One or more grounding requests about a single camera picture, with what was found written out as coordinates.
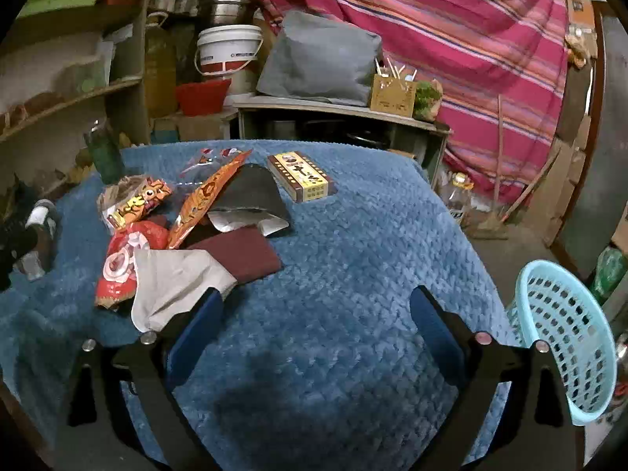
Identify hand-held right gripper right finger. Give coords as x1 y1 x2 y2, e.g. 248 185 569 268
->
409 285 572 471

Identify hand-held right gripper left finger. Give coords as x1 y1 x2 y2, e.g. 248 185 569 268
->
66 287 225 471

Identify grey paper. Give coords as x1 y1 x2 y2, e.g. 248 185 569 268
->
131 249 239 333

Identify light blue plastic basket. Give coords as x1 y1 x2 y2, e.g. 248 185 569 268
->
505 260 618 427

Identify orange snack wrapper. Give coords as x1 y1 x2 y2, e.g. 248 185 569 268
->
167 150 253 251

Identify maroon packet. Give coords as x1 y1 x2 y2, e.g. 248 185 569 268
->
186 225 284 285

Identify red snack packet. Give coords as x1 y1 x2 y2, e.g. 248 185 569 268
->
94 220 170 311

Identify blue fluffy blanket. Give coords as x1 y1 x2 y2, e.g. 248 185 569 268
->
0 140 521 471

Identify clear bottle with yellow cap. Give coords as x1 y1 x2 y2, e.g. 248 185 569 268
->
444 173 474 226

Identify dark green bottle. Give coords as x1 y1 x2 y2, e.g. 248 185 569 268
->
83 122 123 184

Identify brown snack packet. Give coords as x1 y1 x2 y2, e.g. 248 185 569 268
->
98 175 173 231

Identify black foil pouch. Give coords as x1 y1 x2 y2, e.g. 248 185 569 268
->
207 163 291 237

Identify wooden shelf unit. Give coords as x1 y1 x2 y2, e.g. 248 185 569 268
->
0 0 153 197

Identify clear wrapper with red print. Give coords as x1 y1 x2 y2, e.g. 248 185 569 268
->
177 146 246 187

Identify green plastic bottle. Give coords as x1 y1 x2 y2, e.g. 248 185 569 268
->
589 245 628 305

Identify yellow patterned box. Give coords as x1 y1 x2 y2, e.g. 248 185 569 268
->
267 152 337 203

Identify cardboard sheets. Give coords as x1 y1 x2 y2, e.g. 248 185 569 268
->
540 113 594 246

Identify green leafy packet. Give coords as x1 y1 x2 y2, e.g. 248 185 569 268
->
414 80 444 122

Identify yellow oil jug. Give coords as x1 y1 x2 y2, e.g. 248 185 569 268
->
144 12 177 119

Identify red plastic basin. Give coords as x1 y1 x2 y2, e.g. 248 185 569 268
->
175 78 231 116

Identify low wooden table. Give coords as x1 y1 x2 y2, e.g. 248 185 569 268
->
230 95 451 187

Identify green tray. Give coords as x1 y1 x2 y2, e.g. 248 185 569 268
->
20 0 104 18

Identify white plastic bucket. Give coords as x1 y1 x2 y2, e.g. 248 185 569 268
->
195 24 264 79

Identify grey cushion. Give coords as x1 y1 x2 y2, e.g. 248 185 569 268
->
256 10 383 107

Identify pink striped cloth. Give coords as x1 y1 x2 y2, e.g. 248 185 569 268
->
252 0 570 204

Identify metal pot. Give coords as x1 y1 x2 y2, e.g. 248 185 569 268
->
201 0 253 27

